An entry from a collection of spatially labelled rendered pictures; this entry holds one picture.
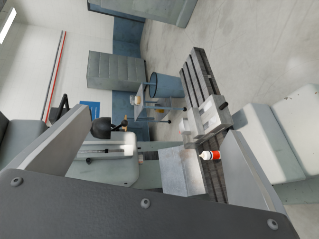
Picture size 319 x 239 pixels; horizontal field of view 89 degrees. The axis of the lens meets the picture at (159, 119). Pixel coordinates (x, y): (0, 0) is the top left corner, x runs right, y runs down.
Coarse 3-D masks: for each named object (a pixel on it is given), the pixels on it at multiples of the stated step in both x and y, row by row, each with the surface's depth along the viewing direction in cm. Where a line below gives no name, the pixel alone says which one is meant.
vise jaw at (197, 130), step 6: (192, 108) 82; (192, 114) 81; (198, 114) 82; (192, 120) 81; (198, 120) 80; (192, 126) 81; (198, 126) 78; (192, 132) 81; (198, 132) 76; (204, 132) 77; (192, 138) 80; (198, 138) 81
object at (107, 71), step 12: (96, 60) 547; (108, 60) 563; (120, 60) 580; (132, 60) 598; (144, 60) 622; (96, 72) 523; (108, 72) 538; (120, 72) 553; (132, 72) 570; (144, 72) 589; (96, 84) 542; (108, 84) 549; (120, 84) 557; (132, 84) 565; (144, 84) 572
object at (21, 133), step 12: (12, 120) 51; (24, 120) 52; (36, 120) 54; (12, 132) 50; (24, 132) 51; (36, 132) 52; (12, 144) 48; (24, 144) 49; (0, 156) 46; (12, 156) 47; (0, 168) 45
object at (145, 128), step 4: (124, 116) 471; (128, 116) 468; (144, 124) 512; (124, 128) 462; (128, 128) 525; (132, 128) 529; (136, 128) 533; (140, 128) 536; (144, 128) 510; (148, 128) 471; (144, 132) 508; (148, 132) 465; (144, 136) 506; (148, 136) 464; (144, 140) 504; (148, 140) 462
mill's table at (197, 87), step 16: (192, 48) 105; (192, 64) 105; (208, 64) 100; (192, 80) 104; (208, 80) 92; (192, 96) 103; (208, 96) 87; (208, 144) 86; (208, 160) 85; (208, 176) 85; (208, 192) 84; (224, 192) 74
